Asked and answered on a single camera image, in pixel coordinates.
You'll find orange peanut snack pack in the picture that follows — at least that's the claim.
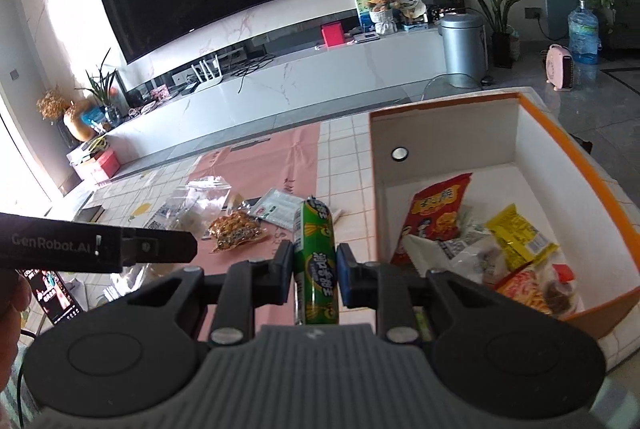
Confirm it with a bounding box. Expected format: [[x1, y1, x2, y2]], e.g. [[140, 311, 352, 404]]
[[208, 210, 269, 253]]

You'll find green sausage snack stick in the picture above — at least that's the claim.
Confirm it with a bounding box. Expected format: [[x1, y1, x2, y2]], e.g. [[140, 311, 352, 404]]
[[293, 197, 338, 325]]

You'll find red chip snack bag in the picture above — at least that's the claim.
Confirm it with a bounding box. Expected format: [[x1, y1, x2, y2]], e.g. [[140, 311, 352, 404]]
[[390, 172, 472, 267]]

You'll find yellow snack packet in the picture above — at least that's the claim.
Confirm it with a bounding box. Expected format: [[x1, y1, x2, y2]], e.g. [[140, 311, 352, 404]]
[[486, 204, 559, 272]]

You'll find white grey snack packet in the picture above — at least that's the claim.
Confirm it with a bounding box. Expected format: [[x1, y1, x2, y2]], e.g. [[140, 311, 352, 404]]
[[248, 188, 343, 232]]

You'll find person left hand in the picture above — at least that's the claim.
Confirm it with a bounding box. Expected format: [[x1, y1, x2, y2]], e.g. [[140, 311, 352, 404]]
[[0, 273, 32, 390]]

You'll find smartphone with lit screen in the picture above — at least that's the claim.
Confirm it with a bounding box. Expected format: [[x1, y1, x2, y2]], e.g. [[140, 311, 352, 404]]
[[20, 270, 82, 325]]

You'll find white checked tablecloth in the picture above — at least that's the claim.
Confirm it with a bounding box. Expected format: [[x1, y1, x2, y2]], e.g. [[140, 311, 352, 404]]
[[29, 85, 640, 429]]

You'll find clear plastic bag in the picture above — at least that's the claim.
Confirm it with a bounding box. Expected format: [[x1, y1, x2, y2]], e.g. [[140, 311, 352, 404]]
[[145, 176, 231, 239]]

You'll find pink bottle print mat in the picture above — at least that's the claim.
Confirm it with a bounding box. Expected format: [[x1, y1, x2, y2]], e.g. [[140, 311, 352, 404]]
[[174, 122, 321, 340]]

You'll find red box on floor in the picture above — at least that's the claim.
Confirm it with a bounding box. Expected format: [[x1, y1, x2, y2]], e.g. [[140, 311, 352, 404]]
[[94, 148, 120, 181]]

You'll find orange vase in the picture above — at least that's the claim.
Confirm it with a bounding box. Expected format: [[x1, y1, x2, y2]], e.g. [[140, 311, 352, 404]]
[[63, 100, 96, 142]]

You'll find left potted green plant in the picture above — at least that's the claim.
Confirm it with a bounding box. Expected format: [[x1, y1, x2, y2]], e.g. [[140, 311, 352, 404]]
[[80, 50, 122, 129]]

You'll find orange storage box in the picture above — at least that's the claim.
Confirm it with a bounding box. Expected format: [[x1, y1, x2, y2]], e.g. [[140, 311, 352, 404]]
[[369, 88, 639, 340]]

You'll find white tv cabinet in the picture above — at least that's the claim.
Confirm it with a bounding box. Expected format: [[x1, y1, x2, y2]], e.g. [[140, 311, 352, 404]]
[[106, 28, 446, 163]]

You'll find white wifi router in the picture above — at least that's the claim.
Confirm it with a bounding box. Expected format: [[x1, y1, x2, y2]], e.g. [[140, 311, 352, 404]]
[[191, 54, 224, 90]]

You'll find silver trash bin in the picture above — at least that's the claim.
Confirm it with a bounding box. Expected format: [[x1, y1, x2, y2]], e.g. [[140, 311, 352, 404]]
[[438, 14, 488, 89]]

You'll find red box on cabinet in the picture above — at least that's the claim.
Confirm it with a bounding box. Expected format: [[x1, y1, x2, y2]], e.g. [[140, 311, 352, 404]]
[[321, 22, 346, 48]]

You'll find teddy bear in basket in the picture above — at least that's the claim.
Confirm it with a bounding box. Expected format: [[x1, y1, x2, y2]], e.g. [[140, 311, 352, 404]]
[[368, 0, 397, 37]]

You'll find tall leaf potted plant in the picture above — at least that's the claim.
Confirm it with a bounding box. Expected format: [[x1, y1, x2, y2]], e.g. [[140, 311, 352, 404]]
[[474, 0, 524, 69]]

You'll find pink space heater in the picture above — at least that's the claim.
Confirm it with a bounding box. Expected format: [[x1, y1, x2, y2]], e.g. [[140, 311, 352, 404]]
[[546, 44, 574, 92]]

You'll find blue water jug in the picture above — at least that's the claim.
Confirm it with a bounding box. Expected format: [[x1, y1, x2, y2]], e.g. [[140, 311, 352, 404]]
[[567, 0, 600, 65]]

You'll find dark cabinet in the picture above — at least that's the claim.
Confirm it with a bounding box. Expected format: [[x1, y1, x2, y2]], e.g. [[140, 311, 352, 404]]
[[605, 0, 639, 58]]

